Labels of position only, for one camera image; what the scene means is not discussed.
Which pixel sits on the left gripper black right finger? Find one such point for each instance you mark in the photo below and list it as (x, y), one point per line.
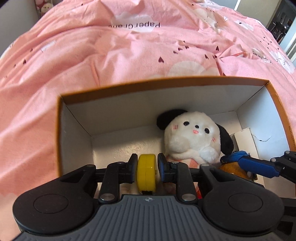
(179, 174)

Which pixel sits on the yellow tape measure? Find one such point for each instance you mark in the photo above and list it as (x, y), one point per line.
(146, 173)

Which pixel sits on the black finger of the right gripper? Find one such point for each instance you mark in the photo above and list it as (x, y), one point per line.
(262, 167)
(286, 161)

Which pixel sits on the orange white cardboard box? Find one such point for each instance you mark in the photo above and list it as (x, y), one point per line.
(107, 124)

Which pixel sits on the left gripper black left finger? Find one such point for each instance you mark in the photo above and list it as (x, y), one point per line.
(113, 176)

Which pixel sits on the dark furniture in doorway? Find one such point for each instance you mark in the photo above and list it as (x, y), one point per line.
(282, 20)

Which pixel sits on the hanging plush toy organizer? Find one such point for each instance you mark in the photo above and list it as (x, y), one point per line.
(43, 6)

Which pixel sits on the pink printed bed quilt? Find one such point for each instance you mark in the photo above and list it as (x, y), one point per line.
(81, 45)

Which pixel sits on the orange knitted item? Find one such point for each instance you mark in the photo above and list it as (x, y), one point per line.
(234, 168)

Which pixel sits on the white black plush dog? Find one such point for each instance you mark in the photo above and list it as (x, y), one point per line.
(193, 137)

